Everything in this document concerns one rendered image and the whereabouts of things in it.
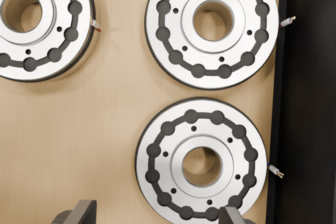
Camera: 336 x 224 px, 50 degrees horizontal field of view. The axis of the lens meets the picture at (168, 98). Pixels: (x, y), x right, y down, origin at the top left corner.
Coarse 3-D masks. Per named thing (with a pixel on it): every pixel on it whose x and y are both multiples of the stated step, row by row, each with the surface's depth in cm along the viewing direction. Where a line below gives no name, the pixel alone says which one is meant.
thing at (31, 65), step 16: (64, 0) 27; (80, 0) 27; (64, 16) 27; (80, 16) 27; (64, 32) 27; (80, 32) 27; (0, 48) 27; (16, 48) 27; (32, 48) 27; (48, 48) 27; (64, 48) 27; (80, 48) 27; (0, 64) 27; (16, 64) 27; (32, 64) 27; (48, 64) 27; (64, 64) 27
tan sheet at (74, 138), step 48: (144, 0) 30; (96, 48) 30; (144, 48) 30; (0, 96) 30; (48, 96) 30; (96, 96) 30; (144, 96) 30; (240, 96) 30; (0, 144) 30; (48, 144) 31; (96, 144) 31; (0, 192) 31; (48, 192) 31; (96, 192) 31
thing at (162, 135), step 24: (168, 120) 27; (192, 120) 28; (216, 120) 28; (240, 120) 27; (144, 144) 27; (168, 144) 27; (240, 144) 27; (144, 168) 27; (168, 168) 27; (240, 168) 28; (264, 168) 28; (144, 192) 28; (168, 192) 28; (240, 192) 28; (168, 216) 28; (192, 216) 28; (216, 216) 28
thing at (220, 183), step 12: (180, 144) 27; (192, 144) 27; (204, 144) 27; (216, 144) 27; (180, 156) 27; (228, 156) 27; (180, 168) 27; (228, 168) 27; (180, 180) 27; (216, 180) 27; (228, 180) 27; (192, 192) 27; (204, 192) 27; (216, 192) 27
